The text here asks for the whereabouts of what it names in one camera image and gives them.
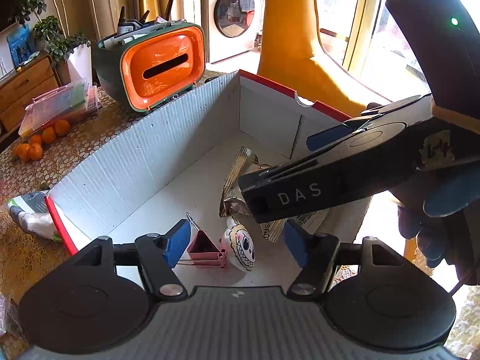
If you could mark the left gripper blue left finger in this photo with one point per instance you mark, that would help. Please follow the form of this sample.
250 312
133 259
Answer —
178 238

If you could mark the orange tangerine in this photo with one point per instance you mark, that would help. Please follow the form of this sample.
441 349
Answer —
35 139
48 135
22 151
35 152
62 127

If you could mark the pink binder clip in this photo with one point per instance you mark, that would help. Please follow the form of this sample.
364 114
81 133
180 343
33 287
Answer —
202 251

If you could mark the patterned tissue pack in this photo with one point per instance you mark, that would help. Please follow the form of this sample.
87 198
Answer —
29 212

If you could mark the yellow giraffe plush chair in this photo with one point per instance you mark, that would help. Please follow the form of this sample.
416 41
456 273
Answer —
292 55

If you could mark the tall potted plant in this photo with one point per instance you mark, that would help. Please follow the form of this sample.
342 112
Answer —
70 53

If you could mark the white printed snack packet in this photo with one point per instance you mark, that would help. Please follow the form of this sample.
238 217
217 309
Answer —
310 222

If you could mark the orange green tissue box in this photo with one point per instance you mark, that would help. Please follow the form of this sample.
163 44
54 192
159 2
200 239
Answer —
146 67

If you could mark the white washing machine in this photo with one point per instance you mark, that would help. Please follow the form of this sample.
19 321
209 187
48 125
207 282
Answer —
232 27

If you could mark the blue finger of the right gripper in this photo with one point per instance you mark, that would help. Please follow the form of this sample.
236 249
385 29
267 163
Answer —
318 140

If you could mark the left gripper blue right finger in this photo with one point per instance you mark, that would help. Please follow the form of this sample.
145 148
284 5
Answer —
296 239

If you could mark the silver Zhoushi snack packet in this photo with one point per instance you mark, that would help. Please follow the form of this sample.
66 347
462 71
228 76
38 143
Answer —
232 202

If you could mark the cartoon face squishy toy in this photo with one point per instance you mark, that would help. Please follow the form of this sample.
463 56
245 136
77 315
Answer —
239 246

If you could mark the wooden drawer cabinet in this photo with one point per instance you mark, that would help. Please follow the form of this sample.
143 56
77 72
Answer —
21 86

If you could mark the blue gloved hand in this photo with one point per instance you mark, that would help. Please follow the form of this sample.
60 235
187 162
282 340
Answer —
440 205

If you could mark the stack of colourful folders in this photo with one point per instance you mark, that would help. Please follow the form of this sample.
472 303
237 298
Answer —
72 102

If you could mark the red cardboard box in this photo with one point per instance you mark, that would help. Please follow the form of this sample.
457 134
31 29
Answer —
172 163

